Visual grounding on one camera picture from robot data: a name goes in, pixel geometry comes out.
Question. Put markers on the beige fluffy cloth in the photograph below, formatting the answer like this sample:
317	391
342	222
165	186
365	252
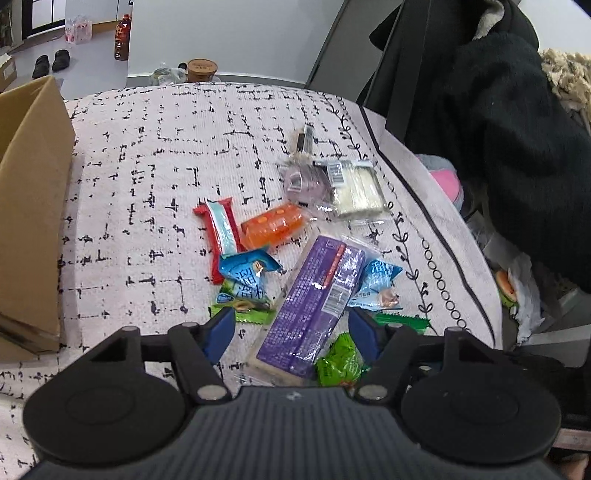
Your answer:
568	74

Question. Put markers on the black coat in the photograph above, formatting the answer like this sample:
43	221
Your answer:
508	138

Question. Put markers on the white black-patterned blanket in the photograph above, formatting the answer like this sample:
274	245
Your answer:
138	161

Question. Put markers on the black flat panel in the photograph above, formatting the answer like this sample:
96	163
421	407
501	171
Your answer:
392	69

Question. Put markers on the clear glass jar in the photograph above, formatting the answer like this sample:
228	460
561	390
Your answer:
167	75

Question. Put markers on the pink grey plush toy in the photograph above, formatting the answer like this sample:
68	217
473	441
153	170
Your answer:
443	180

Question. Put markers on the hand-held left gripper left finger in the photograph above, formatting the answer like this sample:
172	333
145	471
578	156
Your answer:
221	330

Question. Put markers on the blue snack packet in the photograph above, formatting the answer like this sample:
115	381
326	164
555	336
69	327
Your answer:
376	281
244	272

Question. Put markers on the pale pink snack packet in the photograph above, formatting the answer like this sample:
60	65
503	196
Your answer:
300	182

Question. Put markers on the purple biscuit pack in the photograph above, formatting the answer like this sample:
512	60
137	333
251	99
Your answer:
309	300

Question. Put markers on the orange snack packet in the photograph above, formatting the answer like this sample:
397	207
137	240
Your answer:
272	226

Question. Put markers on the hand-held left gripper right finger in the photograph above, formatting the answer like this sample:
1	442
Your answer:
362	330

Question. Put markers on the clear packet of white bars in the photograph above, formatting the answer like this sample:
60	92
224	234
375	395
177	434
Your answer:
360	189

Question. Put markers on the green candy packet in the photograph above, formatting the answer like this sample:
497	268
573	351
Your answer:
339	364

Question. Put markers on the brown drink bottle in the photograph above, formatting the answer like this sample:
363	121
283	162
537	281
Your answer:
122	39

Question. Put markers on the small open cardboard box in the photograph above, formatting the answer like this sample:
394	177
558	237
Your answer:
7	71

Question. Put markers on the green stick snack packet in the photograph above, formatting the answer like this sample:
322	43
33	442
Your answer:
406	321

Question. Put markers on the brown cardboard box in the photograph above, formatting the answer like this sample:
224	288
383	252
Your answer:
32	184

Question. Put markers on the pink wrapped bottle pack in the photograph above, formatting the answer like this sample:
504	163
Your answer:
78	30

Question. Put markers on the burger print toy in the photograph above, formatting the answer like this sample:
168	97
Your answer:
505	286

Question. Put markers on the red snack bar packet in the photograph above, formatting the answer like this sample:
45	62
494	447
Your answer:
221	226

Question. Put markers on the small dark stick packet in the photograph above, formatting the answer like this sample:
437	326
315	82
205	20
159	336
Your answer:
303	138

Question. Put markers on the white crumpled plastic bag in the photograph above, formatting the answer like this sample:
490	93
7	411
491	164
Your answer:
531	300

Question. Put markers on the brown instant noodle cup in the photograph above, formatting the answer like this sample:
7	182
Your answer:
202	71

